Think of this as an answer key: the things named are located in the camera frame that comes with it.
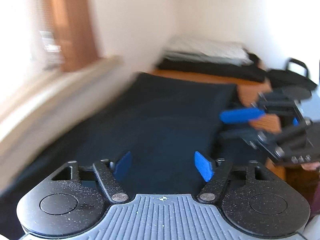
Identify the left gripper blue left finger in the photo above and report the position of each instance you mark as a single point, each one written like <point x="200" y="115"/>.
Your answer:
<point x="109" y="174"/>

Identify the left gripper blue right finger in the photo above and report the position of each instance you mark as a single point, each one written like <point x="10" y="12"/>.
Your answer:
<point x="215" y="173"/>

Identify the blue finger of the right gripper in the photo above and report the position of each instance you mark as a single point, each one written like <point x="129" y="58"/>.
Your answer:
<point x="247" y="137"/>
<point x="241" y="115"/>

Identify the black Nike sweatpants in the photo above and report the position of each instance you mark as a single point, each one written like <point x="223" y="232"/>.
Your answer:
<point x="162" y="122"/>

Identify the person's right hand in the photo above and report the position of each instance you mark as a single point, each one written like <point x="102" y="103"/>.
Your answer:
<point x="311" y="166"/>

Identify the black folded garment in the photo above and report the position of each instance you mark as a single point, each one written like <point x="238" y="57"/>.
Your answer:
<point x="250" y="72"/>

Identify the black bag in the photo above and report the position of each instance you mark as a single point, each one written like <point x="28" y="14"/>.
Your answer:
<point x="285" y="77"/>

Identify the white patterned folded cloth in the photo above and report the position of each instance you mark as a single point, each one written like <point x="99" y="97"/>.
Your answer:
<point x="205" y="50"/>

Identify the clear blind pull handle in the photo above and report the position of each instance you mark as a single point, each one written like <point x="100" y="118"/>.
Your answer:
<point x="52" y="51"/>

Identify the brown wooden window frame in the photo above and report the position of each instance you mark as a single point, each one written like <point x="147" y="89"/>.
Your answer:
<point x="72" y="31"/>

